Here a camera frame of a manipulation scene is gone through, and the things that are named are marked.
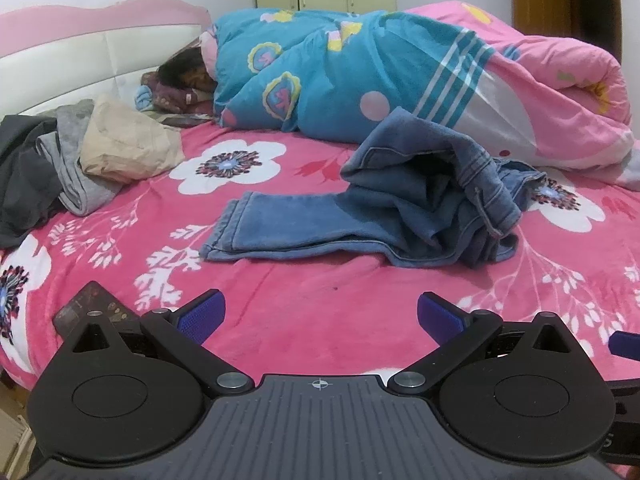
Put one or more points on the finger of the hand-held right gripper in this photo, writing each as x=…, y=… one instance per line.
x=626, y=344

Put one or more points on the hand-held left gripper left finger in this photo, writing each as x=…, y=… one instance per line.
x=202, y=317

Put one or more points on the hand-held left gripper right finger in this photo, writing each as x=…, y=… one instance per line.
x=440, y=317

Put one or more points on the blue jeans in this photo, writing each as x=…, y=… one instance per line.
x=400, y=195

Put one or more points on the pink floral bed blanket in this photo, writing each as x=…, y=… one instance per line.
x=280, y=285

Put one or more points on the black smartphone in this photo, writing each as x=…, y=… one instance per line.
x=90, y=305

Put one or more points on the beige pants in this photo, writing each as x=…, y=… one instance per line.
x=125, y=145

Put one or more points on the smartphone with patterned case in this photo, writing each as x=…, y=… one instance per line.
x=187, y=120

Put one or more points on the light grey garment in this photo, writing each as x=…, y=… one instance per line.
x=70, y=170

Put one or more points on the light blue cloth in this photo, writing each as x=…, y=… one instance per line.
x=144, y=97

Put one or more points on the dark grey garment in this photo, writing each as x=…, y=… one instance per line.
x=22, y=175

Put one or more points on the blue and pink floral quilt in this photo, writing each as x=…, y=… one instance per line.
x=350, y=70

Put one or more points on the pink and white headboard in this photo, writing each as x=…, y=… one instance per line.
x=65, y=55

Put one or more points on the wooden door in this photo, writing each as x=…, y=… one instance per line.
x=550, y=0

